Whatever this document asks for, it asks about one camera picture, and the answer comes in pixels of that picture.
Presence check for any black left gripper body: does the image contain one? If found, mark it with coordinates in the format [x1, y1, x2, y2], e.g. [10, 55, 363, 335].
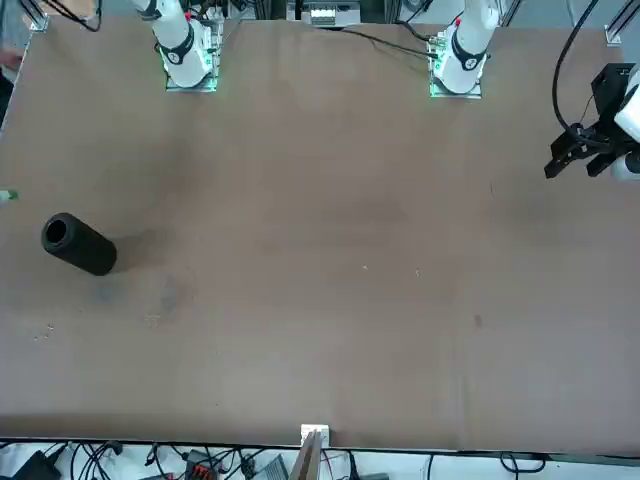
[591, 63, 636, 132]

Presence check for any black cylindrical vase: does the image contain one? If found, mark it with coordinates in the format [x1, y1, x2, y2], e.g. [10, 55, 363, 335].
[40, 212, 119, 277]

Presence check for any white power strip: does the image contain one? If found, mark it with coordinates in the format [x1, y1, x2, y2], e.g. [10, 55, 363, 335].
[308, 4, 337, 26]

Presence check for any black box with red plugs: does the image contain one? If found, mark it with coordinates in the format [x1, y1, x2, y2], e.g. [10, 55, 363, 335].
[183, 449, 221, 480]

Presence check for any black power adapter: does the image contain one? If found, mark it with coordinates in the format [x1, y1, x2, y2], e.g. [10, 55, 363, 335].
[9, 449, 62, 480]

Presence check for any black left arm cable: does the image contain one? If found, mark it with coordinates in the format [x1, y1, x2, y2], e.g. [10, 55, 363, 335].
[551, 0, 601, 132]

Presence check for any black cable across table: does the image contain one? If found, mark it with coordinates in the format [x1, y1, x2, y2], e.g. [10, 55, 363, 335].
[312, 24, 436, 64]

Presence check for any aluminium post with bracket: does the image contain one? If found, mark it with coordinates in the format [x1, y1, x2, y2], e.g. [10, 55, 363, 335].
[289, 423, 332, 480]

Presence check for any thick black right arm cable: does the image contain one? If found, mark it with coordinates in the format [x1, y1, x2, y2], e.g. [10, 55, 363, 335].
[47, 0, 104, 34]

